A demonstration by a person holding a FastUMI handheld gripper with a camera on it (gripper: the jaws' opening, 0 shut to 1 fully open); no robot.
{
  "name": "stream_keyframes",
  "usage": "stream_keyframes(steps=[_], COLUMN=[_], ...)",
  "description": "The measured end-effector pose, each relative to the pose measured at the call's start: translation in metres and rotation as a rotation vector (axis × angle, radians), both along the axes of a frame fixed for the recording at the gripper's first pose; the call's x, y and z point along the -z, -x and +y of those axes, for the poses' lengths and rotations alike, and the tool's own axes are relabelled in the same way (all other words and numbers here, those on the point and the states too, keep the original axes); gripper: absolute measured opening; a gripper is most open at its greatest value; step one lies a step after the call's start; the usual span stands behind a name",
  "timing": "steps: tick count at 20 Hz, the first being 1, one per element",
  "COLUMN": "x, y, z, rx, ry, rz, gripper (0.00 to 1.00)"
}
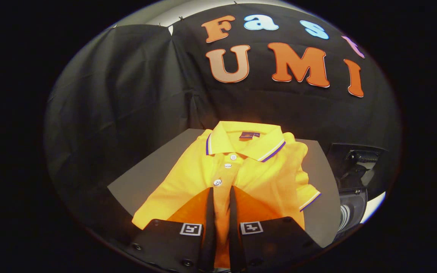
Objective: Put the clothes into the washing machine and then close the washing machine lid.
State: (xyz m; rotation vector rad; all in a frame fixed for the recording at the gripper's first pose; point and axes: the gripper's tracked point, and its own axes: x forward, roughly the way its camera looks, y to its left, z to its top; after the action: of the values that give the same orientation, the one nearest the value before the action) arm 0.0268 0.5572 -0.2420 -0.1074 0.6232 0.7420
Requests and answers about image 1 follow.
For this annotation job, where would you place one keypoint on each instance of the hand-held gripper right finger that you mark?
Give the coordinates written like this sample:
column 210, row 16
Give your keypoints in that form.
column 235, row 235

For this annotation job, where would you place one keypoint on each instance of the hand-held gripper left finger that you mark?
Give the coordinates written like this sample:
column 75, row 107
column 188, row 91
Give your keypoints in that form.
column 208, row 235

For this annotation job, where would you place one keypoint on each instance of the orange polo shirt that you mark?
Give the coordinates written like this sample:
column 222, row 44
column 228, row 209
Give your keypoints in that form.
column 264, row 178

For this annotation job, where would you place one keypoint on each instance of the dark grey washing machine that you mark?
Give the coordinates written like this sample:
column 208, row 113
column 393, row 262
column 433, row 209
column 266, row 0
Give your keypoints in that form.
column 353, row 212

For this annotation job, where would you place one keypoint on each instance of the transparent washing machine lid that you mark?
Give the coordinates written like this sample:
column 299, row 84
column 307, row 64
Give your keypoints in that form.
column 340, row 151

